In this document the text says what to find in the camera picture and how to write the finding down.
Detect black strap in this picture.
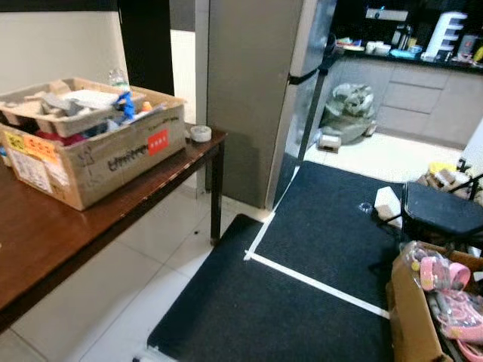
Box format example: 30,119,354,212
288,34,337,163

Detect large printed cardboard box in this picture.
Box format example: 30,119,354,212
0,75,188,212

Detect yellow plastic item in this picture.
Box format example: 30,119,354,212
427,161,457,176

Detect maroon cloth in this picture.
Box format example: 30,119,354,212
34,130,84,146

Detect grey fridge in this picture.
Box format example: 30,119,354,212
208,0,338,210

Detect white block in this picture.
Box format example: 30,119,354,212
374,186,405,227

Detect black pillar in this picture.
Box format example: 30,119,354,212
118,0,175,97

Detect black floor mat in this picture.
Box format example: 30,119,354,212
147,160,483,362

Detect white tape roll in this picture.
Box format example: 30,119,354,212
189,124,213,143

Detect camouflage bag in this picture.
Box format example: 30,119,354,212
321,81,378,146

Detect open cardboard box with toys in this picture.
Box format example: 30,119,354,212
386,241,483,362

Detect grey pulp packing tray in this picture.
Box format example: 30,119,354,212
0,78,125,138

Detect brown wooden table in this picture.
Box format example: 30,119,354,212
0,124,227,333

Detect pink plastic toy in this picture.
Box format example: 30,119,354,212
419,255,483,344

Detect white tiered rack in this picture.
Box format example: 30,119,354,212
423,11,469,63

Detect small white box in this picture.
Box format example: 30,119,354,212
317,133,340,152

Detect clear plastic water bottle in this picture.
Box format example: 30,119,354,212
108,69,129,91

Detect white flat sheet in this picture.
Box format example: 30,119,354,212
64,89,122,112

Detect blue plastic toy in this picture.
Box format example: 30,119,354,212
113,90,137,123

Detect grey kitchen cabinets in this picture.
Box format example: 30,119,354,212
332,53,483,149

